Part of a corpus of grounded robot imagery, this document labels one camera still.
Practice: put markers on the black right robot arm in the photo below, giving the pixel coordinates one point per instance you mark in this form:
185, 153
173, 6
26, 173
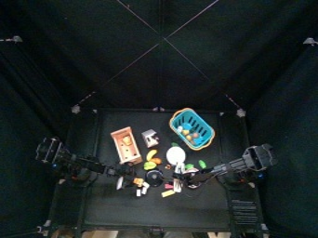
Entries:
238, 163

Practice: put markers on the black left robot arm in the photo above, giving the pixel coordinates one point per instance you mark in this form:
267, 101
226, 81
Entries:
84, 162

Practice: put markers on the pink toy piece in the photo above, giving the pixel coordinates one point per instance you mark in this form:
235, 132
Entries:
168, 186

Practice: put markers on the green toy vegetable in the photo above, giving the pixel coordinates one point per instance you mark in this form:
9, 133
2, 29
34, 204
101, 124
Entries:
188, 166

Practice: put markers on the small brown toy piece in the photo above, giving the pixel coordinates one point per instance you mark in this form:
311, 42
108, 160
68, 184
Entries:
167, 166

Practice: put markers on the white toy knife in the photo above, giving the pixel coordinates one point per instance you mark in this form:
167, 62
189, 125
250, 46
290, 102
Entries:
119, 183

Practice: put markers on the small white toy piece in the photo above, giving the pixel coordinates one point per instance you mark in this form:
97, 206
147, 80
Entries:
137, 192

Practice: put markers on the yellow toy block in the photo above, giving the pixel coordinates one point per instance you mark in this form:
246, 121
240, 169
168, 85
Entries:
167, 193

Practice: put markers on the yellow-green toy fruit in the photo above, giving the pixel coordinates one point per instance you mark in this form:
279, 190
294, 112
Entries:
149, 165

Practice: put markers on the white round plate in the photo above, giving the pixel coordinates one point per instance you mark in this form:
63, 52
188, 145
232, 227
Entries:
175, 155

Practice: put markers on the black round toy pan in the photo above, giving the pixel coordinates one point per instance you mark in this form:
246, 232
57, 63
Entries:
153, 178

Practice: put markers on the bright green toy pepper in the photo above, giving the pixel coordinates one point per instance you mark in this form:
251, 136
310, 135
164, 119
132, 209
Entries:
201, 164

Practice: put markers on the orange toy fruit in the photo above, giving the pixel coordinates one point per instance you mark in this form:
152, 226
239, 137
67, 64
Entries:
155, 161

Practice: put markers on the wooden toy box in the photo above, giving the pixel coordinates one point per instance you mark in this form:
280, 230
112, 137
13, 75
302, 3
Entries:
124, 148

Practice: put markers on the yellow toy banana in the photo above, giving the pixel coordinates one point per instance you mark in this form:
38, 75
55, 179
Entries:
151, 154

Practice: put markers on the small green toy leaf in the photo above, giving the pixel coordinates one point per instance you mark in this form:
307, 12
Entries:
175, 144

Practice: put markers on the yellow toy in wooden box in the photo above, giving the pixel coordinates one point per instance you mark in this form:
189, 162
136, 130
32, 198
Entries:
127, 140

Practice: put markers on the orange toy piece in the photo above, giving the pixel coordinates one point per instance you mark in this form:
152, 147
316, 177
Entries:
188, 138

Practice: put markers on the yellow toy piece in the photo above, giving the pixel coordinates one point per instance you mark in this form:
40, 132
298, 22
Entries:
184, 132

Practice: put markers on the white and dark toy appliance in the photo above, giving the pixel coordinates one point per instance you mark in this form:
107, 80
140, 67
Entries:
149, 138

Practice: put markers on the white toy egg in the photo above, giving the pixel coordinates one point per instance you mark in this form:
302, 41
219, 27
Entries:
179, 129

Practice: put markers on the blue toy piece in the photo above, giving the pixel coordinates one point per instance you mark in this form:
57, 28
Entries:
187, 126

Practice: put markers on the teal basket with orange rim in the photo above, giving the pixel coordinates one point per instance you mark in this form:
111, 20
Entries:
193, 124

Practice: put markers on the white text label sticker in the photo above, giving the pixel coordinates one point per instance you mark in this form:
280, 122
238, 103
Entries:
243, 210

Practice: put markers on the grey frame corner bracket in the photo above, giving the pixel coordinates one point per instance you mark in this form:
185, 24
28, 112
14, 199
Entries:
310, 41
240, 112
14, 39
75, 109

